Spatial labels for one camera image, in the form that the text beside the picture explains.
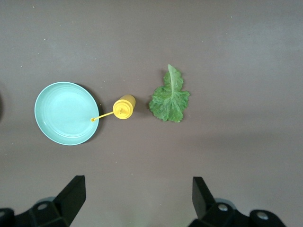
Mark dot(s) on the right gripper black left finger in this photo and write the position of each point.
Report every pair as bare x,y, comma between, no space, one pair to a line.
64,203

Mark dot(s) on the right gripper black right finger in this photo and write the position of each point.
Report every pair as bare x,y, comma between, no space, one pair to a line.
207,205

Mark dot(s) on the yellow squeeze bottle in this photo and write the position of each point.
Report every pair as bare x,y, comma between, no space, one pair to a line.
124,107

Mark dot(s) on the mint green round plate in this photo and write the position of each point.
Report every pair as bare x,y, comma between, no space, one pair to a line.
61,118

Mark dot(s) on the green lettuce leaf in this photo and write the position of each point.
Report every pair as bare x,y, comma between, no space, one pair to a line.
169,104

